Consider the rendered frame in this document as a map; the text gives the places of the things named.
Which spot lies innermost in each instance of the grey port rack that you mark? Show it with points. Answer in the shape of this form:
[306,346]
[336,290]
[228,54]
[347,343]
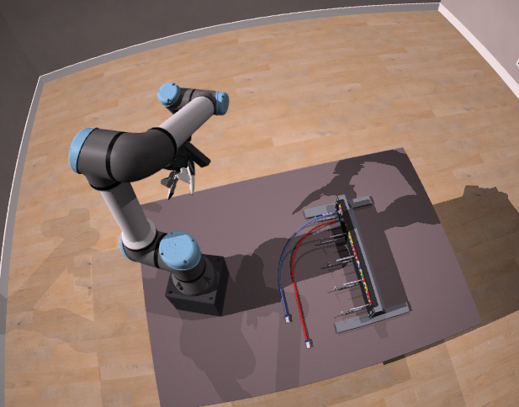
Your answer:
[361,262]

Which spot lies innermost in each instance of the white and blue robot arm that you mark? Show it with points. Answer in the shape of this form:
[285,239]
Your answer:
[109,158]

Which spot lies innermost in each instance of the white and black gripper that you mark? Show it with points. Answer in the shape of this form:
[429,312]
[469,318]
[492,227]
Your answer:
[186,164]

